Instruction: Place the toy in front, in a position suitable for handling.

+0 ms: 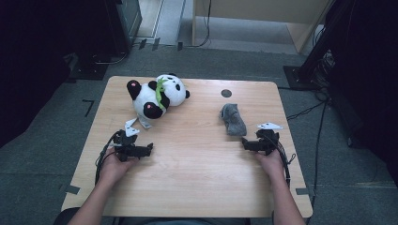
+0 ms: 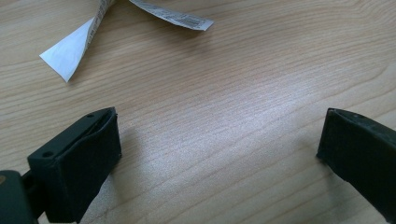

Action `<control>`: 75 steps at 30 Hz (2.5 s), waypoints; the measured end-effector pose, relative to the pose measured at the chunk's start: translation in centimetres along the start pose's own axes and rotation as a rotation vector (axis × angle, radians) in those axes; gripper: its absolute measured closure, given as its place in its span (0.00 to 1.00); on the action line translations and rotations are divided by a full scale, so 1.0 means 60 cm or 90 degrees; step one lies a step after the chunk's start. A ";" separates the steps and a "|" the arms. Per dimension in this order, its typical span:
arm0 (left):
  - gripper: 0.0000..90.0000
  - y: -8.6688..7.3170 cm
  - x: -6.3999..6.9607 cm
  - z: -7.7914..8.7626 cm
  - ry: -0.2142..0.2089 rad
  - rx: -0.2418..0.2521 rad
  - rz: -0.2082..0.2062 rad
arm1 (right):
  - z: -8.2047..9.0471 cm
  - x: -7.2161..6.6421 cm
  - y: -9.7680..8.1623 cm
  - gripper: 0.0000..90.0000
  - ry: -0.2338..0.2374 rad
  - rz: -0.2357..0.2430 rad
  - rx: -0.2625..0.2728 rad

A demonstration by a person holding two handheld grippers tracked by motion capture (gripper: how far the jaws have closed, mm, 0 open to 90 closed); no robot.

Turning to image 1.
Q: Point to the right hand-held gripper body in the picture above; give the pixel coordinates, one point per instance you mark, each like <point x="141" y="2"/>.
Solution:
<point x="265" y="141"/>

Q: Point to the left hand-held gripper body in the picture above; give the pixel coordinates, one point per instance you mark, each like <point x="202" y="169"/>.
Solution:
<point x="126" y="146"/>

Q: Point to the grey sock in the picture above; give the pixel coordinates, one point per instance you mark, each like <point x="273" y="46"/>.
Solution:
<point x="233" y="120"/>

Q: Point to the panda plush toy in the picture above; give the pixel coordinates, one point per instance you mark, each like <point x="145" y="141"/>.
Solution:
<point x="156" y="97"/>

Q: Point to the person's left hand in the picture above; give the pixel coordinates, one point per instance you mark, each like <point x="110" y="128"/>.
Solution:
<point x="116" y="167"/>

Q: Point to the person's right hand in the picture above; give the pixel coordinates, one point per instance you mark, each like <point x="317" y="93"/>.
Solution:
<point x="272" y="164"/>

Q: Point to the dark round table grommet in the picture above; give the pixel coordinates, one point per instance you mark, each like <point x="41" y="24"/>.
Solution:
<point x="226" y="93"/>

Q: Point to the black floor tape corner mark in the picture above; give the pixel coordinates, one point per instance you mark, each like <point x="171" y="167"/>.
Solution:
<point x="90" y="106"/>

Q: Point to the grey tape piece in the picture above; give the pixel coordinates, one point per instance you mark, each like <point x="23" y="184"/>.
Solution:
<point x="302" y="191"/>
<point x="72" y="189"/>

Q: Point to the person's blue-grey shirt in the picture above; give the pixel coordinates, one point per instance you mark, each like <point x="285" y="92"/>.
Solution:
<point x="181" y="222"/>

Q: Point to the black metal stand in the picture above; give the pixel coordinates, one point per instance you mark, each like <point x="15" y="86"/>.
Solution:
<point x="308" y="65"/>

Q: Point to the dark curtain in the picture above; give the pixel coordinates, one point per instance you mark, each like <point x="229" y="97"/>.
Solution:
<point x="28" y="62"/>
<point x="369" y="78"/>

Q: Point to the light wooden desk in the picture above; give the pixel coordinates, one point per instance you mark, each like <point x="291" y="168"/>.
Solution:
<point x="250" y="9"/>

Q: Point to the black stand base plate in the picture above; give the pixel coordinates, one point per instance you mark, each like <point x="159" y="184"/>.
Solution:
<point x="89" y="70"/>

